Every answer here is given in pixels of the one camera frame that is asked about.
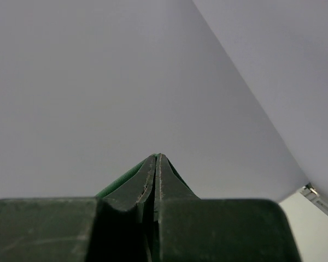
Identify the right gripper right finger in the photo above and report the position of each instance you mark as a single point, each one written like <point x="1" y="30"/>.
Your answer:
<point x="188" y="228"/>

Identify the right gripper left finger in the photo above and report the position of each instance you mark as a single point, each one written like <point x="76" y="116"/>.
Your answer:
<point x="114" y="228"/>

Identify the dark green cloth napkin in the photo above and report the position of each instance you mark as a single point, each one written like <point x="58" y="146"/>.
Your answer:
<point x="120" y="181"/>

